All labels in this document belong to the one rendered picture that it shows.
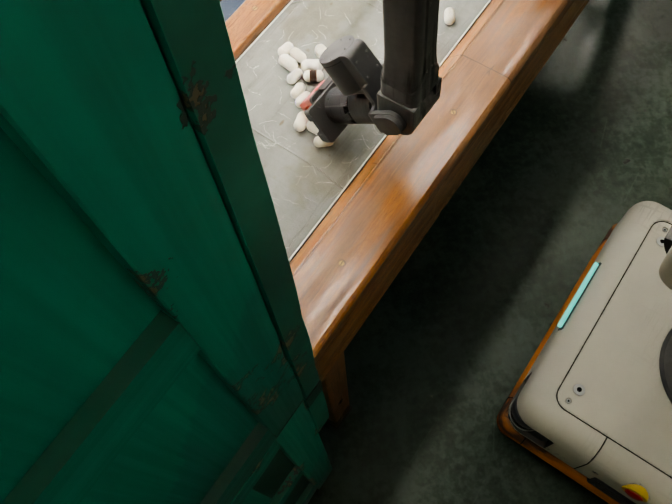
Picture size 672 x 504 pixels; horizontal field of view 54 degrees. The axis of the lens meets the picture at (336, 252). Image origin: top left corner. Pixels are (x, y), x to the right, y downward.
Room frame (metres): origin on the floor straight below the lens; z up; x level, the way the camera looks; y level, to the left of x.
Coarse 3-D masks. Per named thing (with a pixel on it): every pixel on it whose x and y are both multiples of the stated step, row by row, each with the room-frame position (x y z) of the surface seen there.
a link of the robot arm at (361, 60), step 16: (336, 48) 0.61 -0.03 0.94; (352, 48) 0.59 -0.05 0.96; (368, 48) 0.59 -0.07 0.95; (336, 64) 0.58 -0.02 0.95; (352, 64) 0.57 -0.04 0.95; (368, 64) 0.58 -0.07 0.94; (336, 80) 0.58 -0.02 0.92; (352, 80) 0.57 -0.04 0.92; (368, 80) 0.56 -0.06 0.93; (368, 96) 0.55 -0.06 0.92; (384, 112) 0.51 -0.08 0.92; (384, 128) 0.50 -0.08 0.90; (400, 128) 0.49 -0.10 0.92
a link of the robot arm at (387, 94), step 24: (384, 0) 0.53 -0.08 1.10; (408, 0) 0.51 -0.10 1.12; (432, 0) 0.52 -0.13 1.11; (384, 24) 0.53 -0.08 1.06; (408, 24) 0.51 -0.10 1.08; (432, 24) 0.52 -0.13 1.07; (384, 48) 0.53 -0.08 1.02; (408, 48) 0.51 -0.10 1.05; (432, 48) 0.52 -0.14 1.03; (384, 72) 0.53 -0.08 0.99; (408, 72) 0.51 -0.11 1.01; (432, 72) 0.52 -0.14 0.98; (384, 96) 0.52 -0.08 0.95; (408, 96) 0.50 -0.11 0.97; (432, 96) 0.53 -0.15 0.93; (408, 120) 0.49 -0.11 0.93
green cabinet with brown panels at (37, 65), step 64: (0, 0) 0.14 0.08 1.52; (64, 0) 0.15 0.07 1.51; (128, 0) 0.16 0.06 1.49; (192, 0) 0.18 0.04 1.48; (0, 64) 0.13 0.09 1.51; (64, 64) 0.14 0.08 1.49; (128, 64) 0.16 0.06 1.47; (192, 64) 0.17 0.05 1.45; (0, 128) 0.13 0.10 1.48; (64, 128) 0.13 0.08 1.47; (128, 128) 0.15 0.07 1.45; (192, 128) 0.17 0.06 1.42; (0, 192) 0.12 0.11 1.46; (64, 192) 0.13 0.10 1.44; (128, 192) 0.14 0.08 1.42; (192, 192) 0.16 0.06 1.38; (256, 192) 0.18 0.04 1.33; (0, 256) 0.11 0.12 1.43; (64, 256) 0.12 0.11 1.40; (128, 256) 0.12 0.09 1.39; (192, 256) 0.14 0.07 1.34; (256, 256) 0.17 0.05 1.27; (0, 320) 0.09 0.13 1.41; (64, 320) 0.10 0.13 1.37; (128, 320) 0.12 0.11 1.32; (192, 320) 0.13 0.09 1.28; (256, 320) 0.16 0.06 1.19; (0, 384) 0.08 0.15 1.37; (64, 384) 0.09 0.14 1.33; (128, 384) 0.09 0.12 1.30; (192, 384) 0.12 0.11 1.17; (256, 384) 0.14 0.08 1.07; (0, 448) 0.06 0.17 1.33; (64, 448) 0.06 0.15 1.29; (128, 448) 0.07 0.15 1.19; (192, 448) 0.09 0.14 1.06; (256, 448) 0.10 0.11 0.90
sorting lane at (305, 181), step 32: (320, 0) 0.90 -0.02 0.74; (352, 0) 0.89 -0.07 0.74; (448, 0) 0.87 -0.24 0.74; (480, 0) 0.86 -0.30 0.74; (288, 32) 0.83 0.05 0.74; (320, 32) 0.82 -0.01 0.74; (352, 32) 0.82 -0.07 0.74; (448, 32) 0.80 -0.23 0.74; (256, 64) 0.77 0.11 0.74; (256, 96) 0.70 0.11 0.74; (288, 96) 0.69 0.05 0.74; (256, 128) 0.64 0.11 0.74; (288, 128) 0.63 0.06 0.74; (352, 128) 0.62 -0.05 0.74; (288, 160) 0.57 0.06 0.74; (320, 160) 0.56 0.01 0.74; (352, 160) 0.56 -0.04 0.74; (288, 192) 0.51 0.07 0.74; (320, 192) 0.50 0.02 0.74; (288, 224) 0.45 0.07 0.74; (288, 256) 0.40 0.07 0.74
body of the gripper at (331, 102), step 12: (324, 96) 0.61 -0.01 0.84; (336, 96) 0.60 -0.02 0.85; (348, 96) 0.59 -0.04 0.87; (312, 108) 0.59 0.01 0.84; (324, 108) 0.60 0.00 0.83; (336, 108) 0.58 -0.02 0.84; (312, 120) 0.58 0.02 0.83; (324, 120) 0.58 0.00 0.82; (336, 120) 0.58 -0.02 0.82; (348, 120) 0.57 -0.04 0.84; (324, 132) 0.57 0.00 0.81; (336, 132) 0.58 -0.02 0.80
